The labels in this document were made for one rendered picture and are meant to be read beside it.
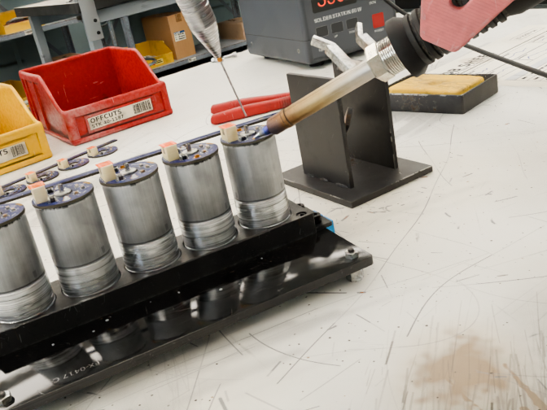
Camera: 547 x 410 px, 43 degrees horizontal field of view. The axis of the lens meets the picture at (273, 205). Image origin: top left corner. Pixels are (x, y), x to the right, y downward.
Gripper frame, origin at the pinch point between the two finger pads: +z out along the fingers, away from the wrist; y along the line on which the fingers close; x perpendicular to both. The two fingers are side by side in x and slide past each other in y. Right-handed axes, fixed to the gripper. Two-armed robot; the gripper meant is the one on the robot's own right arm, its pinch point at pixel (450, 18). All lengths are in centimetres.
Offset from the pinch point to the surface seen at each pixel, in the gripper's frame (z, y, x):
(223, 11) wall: 154, -493, -161
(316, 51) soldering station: 15.7, -41.2, -10.6
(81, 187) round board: 10.8, 4.7, -10.6
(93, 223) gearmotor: 11.7, 5.4, -9.5
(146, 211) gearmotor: 11.0, 4.0, -7.9
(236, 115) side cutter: 18.5, -25.0, -12.5
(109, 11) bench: 89, -220, -122
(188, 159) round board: 9.0, 2.1, -7.4
